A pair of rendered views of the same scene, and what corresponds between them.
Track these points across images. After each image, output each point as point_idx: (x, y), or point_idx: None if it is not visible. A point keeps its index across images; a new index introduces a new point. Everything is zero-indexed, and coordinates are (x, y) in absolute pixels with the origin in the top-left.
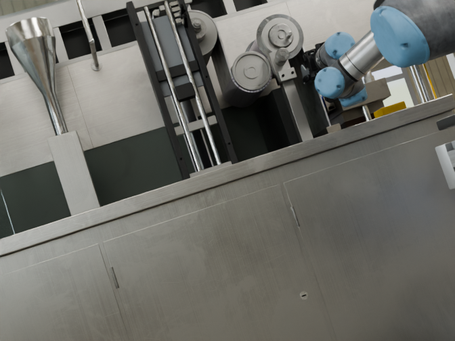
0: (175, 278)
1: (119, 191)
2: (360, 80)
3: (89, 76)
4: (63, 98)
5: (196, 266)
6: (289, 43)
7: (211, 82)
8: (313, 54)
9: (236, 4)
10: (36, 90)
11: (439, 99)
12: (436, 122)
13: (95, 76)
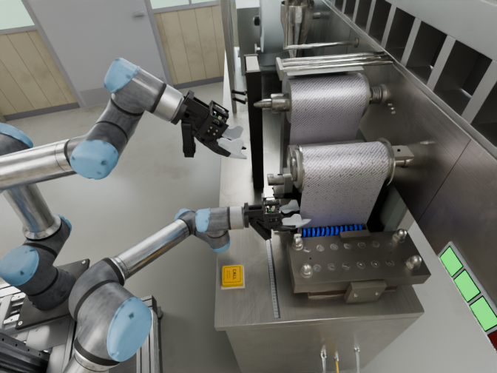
0: None
1: None
2: (208, 243)
3: (353, 47)
4: (343, 50)
5: None
6: (291, 180)
7: (251, 145)
8: (260, 204)
9: (477, 75)
10: (340, 32)
11: (214, 314)
12: (88, 258)
13: (353, 50)
